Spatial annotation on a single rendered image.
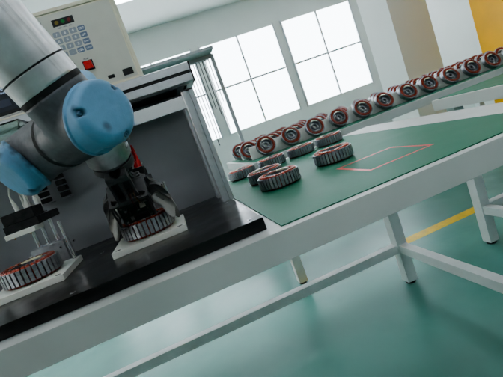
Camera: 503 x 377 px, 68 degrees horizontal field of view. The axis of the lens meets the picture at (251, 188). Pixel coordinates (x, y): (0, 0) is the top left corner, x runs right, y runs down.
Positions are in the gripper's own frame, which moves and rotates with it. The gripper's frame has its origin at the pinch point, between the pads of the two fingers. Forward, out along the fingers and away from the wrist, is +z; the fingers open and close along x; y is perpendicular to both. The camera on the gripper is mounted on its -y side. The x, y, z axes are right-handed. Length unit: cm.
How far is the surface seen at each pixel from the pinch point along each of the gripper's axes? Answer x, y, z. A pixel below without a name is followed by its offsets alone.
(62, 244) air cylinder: -20.9, -10.2, 5.6
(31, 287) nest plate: -22.6, 7.4, -3.3
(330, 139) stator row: 71, -44, 36
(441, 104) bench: 133, -51, 46
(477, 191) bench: 137, -22, 80
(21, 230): -24.6, -8.1, -4.4
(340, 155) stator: 52, -7, 9
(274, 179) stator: 31.3, -4.5, 5.9
